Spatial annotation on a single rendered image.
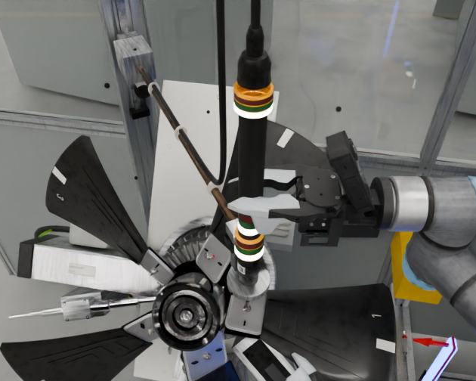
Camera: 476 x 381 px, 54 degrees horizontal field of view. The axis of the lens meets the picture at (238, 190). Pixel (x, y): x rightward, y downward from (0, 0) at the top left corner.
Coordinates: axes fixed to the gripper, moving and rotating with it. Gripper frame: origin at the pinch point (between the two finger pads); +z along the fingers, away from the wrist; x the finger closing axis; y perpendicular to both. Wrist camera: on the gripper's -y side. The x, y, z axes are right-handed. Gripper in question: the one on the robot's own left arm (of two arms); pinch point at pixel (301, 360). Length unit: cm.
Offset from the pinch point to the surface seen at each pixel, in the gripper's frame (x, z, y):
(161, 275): -4.8, 23.9, 14.7
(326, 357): 0.6, -1.2, -4.0
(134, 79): -16, 69, 2
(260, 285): -10.8, 9.7, 1.6
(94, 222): -11.2, 36.6, 21.9
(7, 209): 62, 136, 58
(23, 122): 17, 121, 34
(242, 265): -16.2, 11.0, 3.6
